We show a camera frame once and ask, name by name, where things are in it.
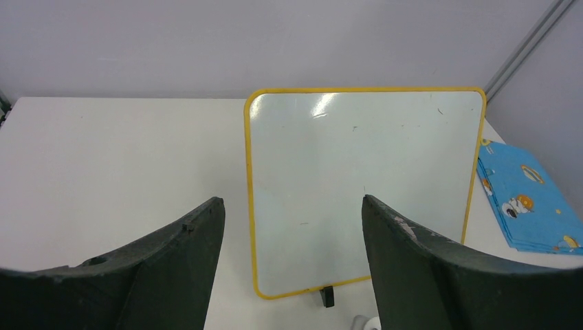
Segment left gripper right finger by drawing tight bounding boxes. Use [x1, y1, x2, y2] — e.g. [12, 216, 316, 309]
[362, 195, 582, 329]

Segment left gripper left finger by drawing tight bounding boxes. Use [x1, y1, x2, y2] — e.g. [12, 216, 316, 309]
[1, 197, 226, 329]

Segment yellow framed whiteboard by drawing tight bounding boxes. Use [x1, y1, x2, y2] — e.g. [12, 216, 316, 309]
[243, 87, 486, 300]

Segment blue cartoon cloth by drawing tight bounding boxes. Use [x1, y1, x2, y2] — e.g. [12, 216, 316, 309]
[476, 139, 582, 255]

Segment right aluminium frame post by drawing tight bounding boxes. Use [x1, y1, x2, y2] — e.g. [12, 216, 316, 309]
[484, 0, 578, 101]

